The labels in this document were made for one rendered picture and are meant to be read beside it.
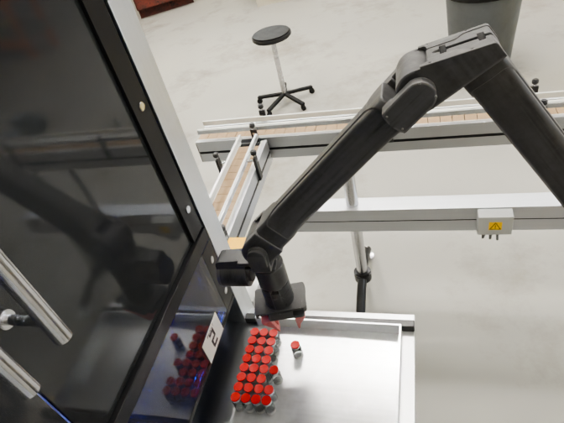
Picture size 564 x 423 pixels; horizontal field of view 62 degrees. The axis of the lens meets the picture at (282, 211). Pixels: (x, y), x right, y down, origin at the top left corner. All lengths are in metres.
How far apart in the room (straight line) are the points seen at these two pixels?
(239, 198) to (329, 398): 0.69
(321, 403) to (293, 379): 0.08
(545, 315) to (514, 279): 0.21
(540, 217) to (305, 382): 1.20
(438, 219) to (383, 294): 0.55
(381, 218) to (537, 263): 0.86
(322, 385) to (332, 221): 1.02
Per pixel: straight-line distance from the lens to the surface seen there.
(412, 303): 2.27
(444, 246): 2.51
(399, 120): 0.62
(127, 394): 0.78
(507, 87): 0.65
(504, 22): 3.77
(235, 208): 1.43
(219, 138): 1.81
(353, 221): 1.94
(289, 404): 1.05
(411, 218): 1.92
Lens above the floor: 1.80
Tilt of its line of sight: 39 degrees down
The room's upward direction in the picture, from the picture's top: 16 degrees counter-clockwise
